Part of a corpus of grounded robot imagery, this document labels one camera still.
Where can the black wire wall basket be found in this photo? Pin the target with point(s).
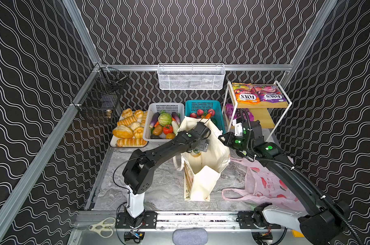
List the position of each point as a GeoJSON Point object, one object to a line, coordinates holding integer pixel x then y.
{"type": "Point", "coordinates": [100, 105]}

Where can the green cabbage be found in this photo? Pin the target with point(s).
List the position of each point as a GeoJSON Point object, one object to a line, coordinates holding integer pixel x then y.
{"type": "Point", "coordinates": [165, 119]}

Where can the purple eggplant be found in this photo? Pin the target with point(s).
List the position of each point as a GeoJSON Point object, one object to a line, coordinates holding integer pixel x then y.
{"type": "Point", "coordinates": [176, 117]}
{"type": "Point", "coordinates": [154, 120]}

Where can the small white bun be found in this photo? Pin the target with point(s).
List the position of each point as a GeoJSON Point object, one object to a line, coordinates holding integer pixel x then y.
{"type": "Point", "coordinates": [135, 125]}

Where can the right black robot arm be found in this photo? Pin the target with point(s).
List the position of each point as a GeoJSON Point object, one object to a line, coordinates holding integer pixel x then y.
{"type": "Point", "coordinates": [323, 219]}

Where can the yellow mango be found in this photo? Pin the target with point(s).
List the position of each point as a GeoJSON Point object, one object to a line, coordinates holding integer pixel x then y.
{"type": "Point", "coordinates": [170, 136]}

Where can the purple eggplant right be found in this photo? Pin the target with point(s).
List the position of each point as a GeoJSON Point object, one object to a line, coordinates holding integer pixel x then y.
{"type": "Point", "coordinates": [176, 117]}

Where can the purple grape candy bag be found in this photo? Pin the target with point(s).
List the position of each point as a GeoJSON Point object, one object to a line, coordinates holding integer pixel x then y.
{"type": "Point", "coordinates": [231, 113]}

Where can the white green corn cob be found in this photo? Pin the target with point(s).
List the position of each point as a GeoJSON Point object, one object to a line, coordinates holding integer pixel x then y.
{"type": "Point", "coordinates": [175, 127]}

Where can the twisted bun back left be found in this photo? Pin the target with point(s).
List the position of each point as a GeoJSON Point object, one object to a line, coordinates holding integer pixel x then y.
{"type": "Point", "coordinates": [127, 113]}

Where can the red apple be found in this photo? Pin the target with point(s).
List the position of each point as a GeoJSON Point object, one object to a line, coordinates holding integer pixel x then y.
{"type": "Point", "coordinates": [211, 113]}

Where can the purple Fox's candy bag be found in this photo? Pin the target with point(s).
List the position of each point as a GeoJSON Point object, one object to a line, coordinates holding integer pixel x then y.
{"type": "Point", "coordinates": [269, 93]}

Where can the bun back right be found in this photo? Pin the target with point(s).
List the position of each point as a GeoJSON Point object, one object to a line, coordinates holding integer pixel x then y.
{"type": "Point", "coordinates": [138, 114]}

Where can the metal base rail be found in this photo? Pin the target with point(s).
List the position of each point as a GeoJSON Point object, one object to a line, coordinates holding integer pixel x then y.
{"type": "Point", "coordinates": [208, 220]}

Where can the striped long bread back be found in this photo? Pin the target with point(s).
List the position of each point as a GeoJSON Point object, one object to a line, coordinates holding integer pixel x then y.
{"type": "Point", "coordinates": [127, 121]}

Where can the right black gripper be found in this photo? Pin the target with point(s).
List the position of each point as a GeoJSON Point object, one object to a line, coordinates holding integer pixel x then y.
{"type": "Point", "coordinates": [226, 140]}

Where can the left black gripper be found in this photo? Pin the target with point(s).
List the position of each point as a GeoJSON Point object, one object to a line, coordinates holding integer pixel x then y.
{"type": "Point", "coordinates": [201, 144]}

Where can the cream handled scissors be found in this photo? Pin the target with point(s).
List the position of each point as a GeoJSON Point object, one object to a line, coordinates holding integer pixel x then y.
{"type": "Point", "coordinates": [104, 228]}

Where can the orange Fox's candy bag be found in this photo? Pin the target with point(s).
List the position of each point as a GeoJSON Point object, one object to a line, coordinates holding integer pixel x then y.
{"type": "Point", "coordinates": [245, 93]}

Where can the red tomato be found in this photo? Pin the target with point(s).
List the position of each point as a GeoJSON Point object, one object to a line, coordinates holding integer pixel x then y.
{"type": "Point", "coordinates": [167, 129]}

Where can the white plastic vegetable basket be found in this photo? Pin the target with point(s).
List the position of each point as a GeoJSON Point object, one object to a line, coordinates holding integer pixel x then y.
{"type": "Point", "coordinates": [161, 108]}

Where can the grey foam pad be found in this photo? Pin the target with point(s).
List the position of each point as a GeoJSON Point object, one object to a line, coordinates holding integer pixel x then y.
{"type": "Point", "coordinates": [190, 237]}

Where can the white bread tray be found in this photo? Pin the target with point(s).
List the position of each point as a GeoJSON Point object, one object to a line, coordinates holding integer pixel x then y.
{"type": "Point", "coordinates": [138, 133]}

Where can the white wooden two-tier shelf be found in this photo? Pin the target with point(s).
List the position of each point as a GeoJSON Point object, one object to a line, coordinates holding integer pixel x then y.
{"type": "Point", "coordinates": [260, 111]}

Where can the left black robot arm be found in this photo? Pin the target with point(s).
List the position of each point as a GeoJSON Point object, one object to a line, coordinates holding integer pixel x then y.
{"type": "Point", "coordinates": [139, 171]}

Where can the pink plastic grocery bag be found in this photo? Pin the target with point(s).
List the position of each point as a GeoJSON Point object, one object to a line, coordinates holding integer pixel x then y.
{"type": "Point", "coordinates": [262, 186]}

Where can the teal plastic fruit basket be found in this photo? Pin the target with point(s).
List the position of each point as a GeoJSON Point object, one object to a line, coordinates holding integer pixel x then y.
{"type": "Point", "coordinates": [192, 106]}

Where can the purple eggplant left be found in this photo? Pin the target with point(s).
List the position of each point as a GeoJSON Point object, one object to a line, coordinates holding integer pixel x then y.
{"type": "Point", "coordinates": [154, 120]}

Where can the white wire wall basket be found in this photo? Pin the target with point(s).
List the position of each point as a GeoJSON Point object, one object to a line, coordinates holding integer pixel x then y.
{"type": "Point", "coordinates": [191, 76]}

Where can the cream canvas tote bag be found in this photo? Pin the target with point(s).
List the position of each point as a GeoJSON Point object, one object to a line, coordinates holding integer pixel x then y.
{"type": "Point", "coordinates": [202, 170]}

